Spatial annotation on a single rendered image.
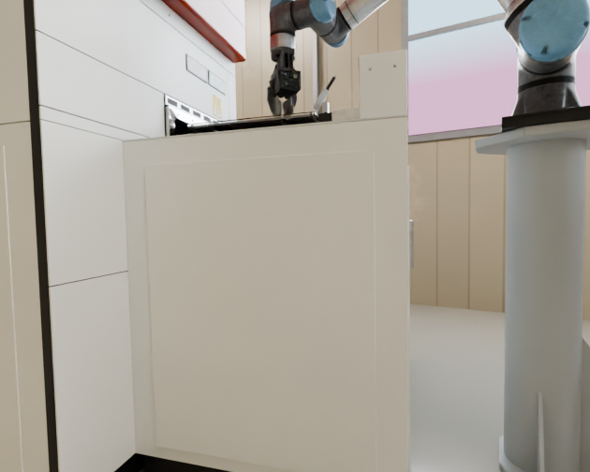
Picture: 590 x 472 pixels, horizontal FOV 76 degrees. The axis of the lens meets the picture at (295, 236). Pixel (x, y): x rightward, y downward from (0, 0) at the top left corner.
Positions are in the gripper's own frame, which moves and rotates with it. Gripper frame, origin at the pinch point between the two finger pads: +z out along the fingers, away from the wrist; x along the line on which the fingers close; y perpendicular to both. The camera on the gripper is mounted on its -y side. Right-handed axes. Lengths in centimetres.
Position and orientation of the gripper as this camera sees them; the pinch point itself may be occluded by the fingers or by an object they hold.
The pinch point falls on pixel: (282, 125)
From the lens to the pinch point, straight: 117.8
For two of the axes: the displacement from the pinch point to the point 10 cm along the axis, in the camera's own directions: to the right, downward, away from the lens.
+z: 0.2, 10.0, 0.5
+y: 3.4, 0.4, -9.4
